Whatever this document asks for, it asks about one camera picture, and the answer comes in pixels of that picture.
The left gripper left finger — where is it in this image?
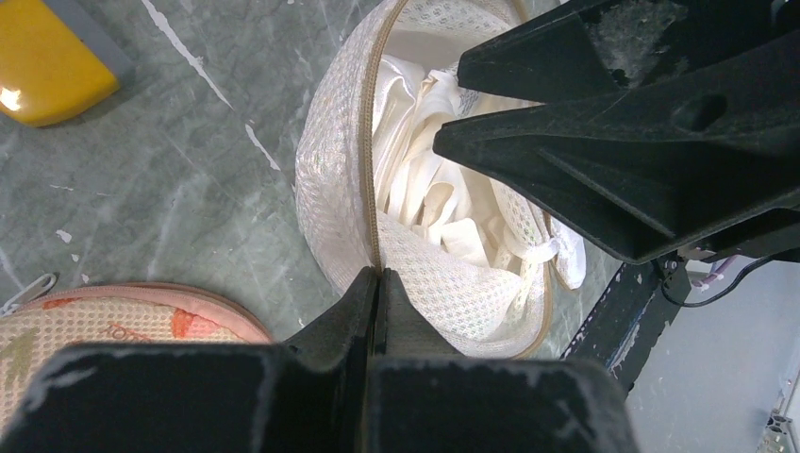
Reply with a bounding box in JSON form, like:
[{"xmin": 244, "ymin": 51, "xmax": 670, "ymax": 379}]
[{"xmin": 1, "ymin": 267, "xmax": 378, "ymax": 452}]

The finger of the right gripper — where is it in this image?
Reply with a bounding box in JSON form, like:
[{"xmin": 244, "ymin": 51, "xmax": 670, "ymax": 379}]
[{"xmin": 458, "ymin": 0, "xmax": 775, "ymax": 103}]

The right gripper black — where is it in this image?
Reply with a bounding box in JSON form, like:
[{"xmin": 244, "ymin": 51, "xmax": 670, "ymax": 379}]
[{"xmin": 433, "ymin": 1, "xmax": 799, "ymax": 263}]

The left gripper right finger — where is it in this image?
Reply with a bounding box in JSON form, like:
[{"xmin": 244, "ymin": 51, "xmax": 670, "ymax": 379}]
[{"xmin": 358, "ymin": 267, "xmax": 642, "ymax": 453}]

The white satin bra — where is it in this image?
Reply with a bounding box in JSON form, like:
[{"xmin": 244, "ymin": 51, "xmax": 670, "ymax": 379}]
[{"xmin": 372, "ymin": 53, "xmax": 560, "ymax": 270}]

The beige mesh laundry bag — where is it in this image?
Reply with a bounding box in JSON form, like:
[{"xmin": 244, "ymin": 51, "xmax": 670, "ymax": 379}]
[{"xmin": 295, "ymin": 1, "xmax": 587, "ymax": 358}]

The pink floral bra bag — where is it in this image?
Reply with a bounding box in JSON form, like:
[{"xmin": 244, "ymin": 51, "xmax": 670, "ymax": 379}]
[{"xmin": 1, "ymin": 274, "xmax": 273, "ymax": 427}]

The yellow grey eraser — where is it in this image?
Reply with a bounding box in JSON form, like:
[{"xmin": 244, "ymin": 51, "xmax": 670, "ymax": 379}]
[{"xmin": 1, "ymin": 0, "xmax": 135, "ymax": 127}]

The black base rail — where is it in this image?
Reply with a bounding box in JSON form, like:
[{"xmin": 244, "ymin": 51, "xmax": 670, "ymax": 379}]
[{"xmin": 560, "ymin": 253, "xmax": 692, "ymax": 392}]

